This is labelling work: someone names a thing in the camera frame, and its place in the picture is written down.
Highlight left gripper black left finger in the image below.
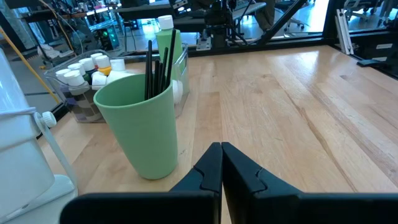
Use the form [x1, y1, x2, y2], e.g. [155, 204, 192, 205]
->
[59, 142, 224, 224]

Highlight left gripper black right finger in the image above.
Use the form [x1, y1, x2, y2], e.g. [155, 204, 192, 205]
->
[222, 142, 398, 224]

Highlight green plastic cup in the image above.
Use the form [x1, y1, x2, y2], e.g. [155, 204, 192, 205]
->
[93, 73, 178, 180]

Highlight clear plastic bin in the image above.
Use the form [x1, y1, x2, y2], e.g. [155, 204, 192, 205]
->
[43, 43, 190, 124]

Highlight black paintbrush gold ferrule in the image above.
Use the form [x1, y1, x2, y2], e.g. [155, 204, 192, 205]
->
[165, 28, 177, 90]
[153, 58, 161, 98]

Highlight black paintbrush silver ferrule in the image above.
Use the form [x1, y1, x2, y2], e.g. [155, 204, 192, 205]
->
[144, 39, 154, 101]

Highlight small white paint bottle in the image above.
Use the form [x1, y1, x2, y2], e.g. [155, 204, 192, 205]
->
[91, 72, 109, 91]

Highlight large white paint bottle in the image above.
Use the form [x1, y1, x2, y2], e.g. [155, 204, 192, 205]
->
[105, 58, 139, 85]

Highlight yellow paint bottle white cap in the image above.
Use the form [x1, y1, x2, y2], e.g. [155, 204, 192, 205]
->
[95, 55, 113, 77]

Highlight large green paint bottle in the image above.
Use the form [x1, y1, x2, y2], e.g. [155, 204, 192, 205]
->
[155, 14, 185, 82]

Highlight grey paint bottle white cap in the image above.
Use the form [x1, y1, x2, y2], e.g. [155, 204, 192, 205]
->
[63, 70, 105, 123]

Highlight dark blue paint bottle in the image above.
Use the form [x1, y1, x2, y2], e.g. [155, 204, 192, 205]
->
[79, 57, 98, 85]

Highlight dark green paint bottle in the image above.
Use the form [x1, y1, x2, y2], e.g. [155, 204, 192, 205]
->
[67, 62, 84, 74]

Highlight white tilted pitcher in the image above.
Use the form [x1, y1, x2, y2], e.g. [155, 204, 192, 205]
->
[0, 46, 79, 224]

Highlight dark grey desk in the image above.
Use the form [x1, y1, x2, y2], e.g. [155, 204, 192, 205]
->
[113, 0, 268, 34]

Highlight black computer green lights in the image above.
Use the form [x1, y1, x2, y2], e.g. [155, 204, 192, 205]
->
[94, 24, 121, 51]

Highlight person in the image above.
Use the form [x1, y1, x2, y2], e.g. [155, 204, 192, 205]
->
[254, 0, 278, 32]

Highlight silver aluminium bar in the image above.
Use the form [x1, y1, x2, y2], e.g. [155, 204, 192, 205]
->
[334, 8, 355, 55]

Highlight grey office chair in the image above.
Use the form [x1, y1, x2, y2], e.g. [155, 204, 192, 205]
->
[275, 0, 312, 32]

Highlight cluttered equipment workbench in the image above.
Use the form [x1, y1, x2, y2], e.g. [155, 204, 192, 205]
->
[4, 0, 125, 60]

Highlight yellow hanging cable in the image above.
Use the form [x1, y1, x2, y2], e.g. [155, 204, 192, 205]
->
[0, 26, 60, 105]

